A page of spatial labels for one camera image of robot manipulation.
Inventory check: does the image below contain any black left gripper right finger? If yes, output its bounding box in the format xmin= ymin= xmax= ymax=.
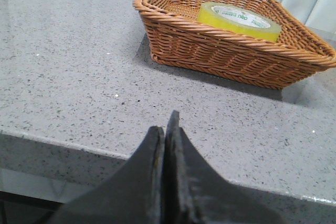
xmin=163 ymin=111 xmax=283 ymax=223

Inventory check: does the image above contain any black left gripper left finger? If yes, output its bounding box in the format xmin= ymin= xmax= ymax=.
xmin=49 ymin=126 xmax=165 ymax=223

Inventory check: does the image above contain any yellow tape roll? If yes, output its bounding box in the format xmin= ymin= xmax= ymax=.
xmin=197 ymin=2 xmax=282 ymax=42

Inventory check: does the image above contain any brown wicker basket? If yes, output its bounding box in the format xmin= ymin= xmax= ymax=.
xmin=133 ymin=0 xmax=335 ymax=89

